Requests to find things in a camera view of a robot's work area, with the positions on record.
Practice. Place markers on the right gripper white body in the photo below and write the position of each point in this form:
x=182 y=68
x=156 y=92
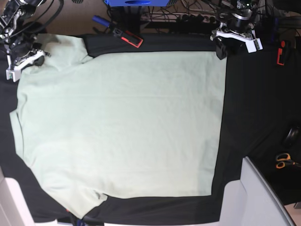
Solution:
x=21 y=56

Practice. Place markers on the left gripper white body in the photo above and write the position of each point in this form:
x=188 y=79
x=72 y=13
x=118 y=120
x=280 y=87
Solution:
x=252 y=43

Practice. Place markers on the light green T-shirt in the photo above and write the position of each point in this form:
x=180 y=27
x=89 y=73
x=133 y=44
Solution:
x=123 y=125

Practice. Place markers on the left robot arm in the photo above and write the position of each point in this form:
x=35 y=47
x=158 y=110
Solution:
x=236 y=24

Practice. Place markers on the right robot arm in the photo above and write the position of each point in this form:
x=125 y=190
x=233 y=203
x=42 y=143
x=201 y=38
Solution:
x=16 y=42

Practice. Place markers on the red clamp right side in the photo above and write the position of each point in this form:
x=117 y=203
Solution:
x=281 y=54

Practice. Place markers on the blue box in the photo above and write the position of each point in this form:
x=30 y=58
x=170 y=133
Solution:
x=154 y=3

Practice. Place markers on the black computer mouse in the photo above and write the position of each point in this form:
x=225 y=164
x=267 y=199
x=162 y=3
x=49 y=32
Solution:
x=292 y=136

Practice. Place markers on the white bin left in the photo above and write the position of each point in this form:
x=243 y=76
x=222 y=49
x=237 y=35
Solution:
x=13 y=208

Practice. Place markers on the orange handled scissors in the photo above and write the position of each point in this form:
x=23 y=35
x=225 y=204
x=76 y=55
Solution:
x=284 y=160

